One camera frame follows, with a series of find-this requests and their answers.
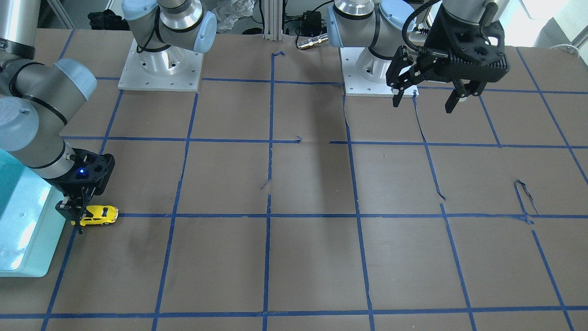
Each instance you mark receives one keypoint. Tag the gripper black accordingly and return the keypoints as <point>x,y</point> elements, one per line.
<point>439,42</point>
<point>70,184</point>

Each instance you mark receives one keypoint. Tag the yellow beetle toy car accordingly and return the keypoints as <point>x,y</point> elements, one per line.
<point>100,215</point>

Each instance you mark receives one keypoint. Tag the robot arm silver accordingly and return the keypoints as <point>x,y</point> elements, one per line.
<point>384,26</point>
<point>37,101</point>

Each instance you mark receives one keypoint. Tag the teal plastic bin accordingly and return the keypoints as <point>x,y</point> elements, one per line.
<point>30,226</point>

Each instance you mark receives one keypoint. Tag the black power adapter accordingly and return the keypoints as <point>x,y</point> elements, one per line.
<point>311,23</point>

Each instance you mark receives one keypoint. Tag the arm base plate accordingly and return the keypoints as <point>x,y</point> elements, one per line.
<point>364,74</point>
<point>174,69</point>

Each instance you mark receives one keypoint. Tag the aluminium frame post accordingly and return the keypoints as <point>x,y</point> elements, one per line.
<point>273,11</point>

